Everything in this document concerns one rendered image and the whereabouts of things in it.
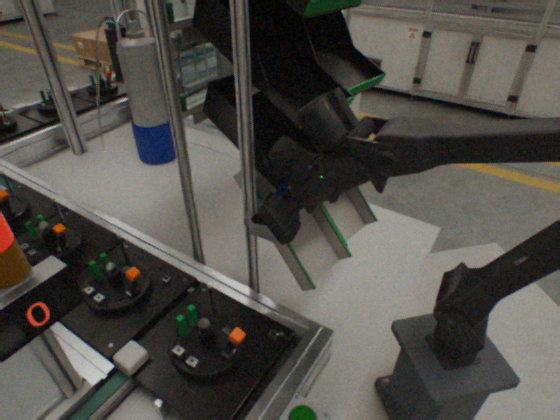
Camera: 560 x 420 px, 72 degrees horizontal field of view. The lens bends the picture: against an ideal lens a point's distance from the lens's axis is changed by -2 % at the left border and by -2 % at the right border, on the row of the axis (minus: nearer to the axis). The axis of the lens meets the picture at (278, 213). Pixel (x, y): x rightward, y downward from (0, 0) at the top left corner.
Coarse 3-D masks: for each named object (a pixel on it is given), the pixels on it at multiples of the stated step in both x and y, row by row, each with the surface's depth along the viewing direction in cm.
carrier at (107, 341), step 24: (120, 240) 83; (96, 264) 81; (120, 264) 87; (144, 264) 90; (168, 264) 90; (96, 288) 81; (120, 288) 81; (144, 288) 81; (168, 288) 84; (72, 312) 79; (96, 312) 78; (120, 312) 78; (144, 312) 79; (96, 336) 74; (120, 336) 74
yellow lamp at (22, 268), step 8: (16, 240) 46; (8, 248) 44; (16, 248) 45; (0, 256) 44; (8, 256) 44; (16, 256) 45; (24, 256) 47; (0, 264) 44; (8, 264) 45; (16, 264) 46; (24, 264) 47; (0, 272) 44; (8, 272) 45; (16, 272) 46; (24, 272) 47; (0, 280) 45; (8, 280) 45; (16, 280) 46; (0, 288) 45
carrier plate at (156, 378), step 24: (240, 312) 79; (144, 336) 74; (168, 336) 74; (264, 336) 74; (288, 336) 74; (168, 360) 70; (264, 360) 70; (144, 384) 67; (168, 384) 67; (192, 384) 67; (216, 384) 67; (240, 384) 67; (192, 408) 63; (216, 408) 63; (240, 408) 64
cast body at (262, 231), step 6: (264, 198) 62; (246, 216) 65; (246, 222) 65; (252, 222) 63; (252, 228) 63; (258, 228) 63; (264, 228) 62; (252, 234) 64; (258, 234) 63; (264, 234) 63; (270, 234) 62; (270, 240) 63; (276, 240) 63
